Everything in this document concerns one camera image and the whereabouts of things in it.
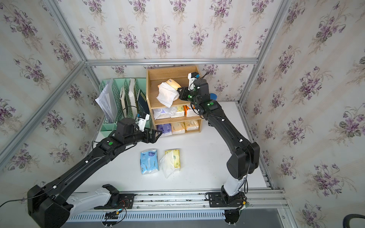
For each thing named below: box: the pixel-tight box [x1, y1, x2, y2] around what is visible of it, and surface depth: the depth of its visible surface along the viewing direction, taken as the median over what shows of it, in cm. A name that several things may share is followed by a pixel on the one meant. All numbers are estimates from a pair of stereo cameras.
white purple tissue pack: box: [153, 107, 173, 121], surface depth 85 cm
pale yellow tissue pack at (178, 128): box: [171, 121, 186, 135], surface depth 98 cm
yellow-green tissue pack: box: [159, 149, 181, 179], surface depth 85 cm
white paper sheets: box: [94, 78, 118, 124], surface depth 90 cm
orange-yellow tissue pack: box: [155, 78, 182, 108], surface depth 77 cm
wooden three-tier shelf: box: [146, 65, 202, 137], surface depth 88 cm
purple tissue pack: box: [156, 123, 173, 137], surface depth 97 cm
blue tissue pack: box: [140, 148, 160, 175], surface depth 85 cm
